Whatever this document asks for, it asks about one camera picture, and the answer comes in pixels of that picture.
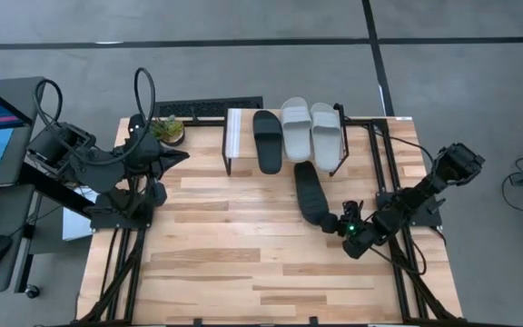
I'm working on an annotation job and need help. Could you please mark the black perforated floor mat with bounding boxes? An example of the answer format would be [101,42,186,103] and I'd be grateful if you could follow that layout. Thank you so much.
[152,95,265,119]

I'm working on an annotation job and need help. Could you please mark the black aluminium station frame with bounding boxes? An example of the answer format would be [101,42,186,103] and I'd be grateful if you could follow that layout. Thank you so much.
[77,115,467,327]

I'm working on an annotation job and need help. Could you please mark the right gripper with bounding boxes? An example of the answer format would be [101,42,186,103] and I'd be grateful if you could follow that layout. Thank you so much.
[322,202,380,261]

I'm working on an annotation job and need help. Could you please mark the black rubber slide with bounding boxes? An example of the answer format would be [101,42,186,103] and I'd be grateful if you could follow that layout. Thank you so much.
[252,109,285,175]
[293,160,339,233]

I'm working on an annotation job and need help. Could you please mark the grey rubber slide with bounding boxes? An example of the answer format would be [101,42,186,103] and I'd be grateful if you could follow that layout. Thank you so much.
[310,102,344,173]
[280,95,313,164]

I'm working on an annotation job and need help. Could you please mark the wooden shelf with black frame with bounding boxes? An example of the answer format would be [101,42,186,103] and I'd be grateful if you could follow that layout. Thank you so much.
[221,103,351,178]

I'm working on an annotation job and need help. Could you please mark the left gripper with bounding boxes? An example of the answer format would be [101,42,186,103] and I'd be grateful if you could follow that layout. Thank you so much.
[124,129,192,180]

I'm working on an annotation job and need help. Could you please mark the white paper sheet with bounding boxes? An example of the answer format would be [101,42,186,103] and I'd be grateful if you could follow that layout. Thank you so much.
[61,206,94,242]

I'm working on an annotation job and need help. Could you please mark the potted succulent plant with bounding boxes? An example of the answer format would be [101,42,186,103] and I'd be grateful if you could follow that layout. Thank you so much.
[150,114,186,147]

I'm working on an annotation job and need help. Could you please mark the grey desk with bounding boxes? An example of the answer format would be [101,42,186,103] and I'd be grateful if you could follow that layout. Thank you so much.
[0,75,48,296]

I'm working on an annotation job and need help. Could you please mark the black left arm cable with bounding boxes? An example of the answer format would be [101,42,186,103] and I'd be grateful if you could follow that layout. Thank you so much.
[133,66,157,154]

